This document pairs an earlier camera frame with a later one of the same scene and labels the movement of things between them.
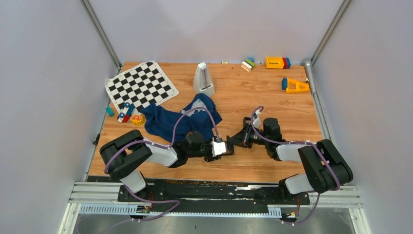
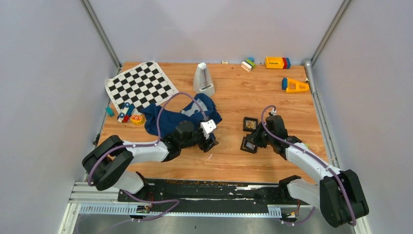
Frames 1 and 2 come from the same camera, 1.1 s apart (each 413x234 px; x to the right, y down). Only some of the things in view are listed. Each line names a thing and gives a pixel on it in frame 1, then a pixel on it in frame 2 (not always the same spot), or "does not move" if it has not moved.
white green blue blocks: [248, 65] does not move
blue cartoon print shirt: [160, 123] does not move
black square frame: [247, 121] does not move
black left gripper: [210, 158] → [205, 146]
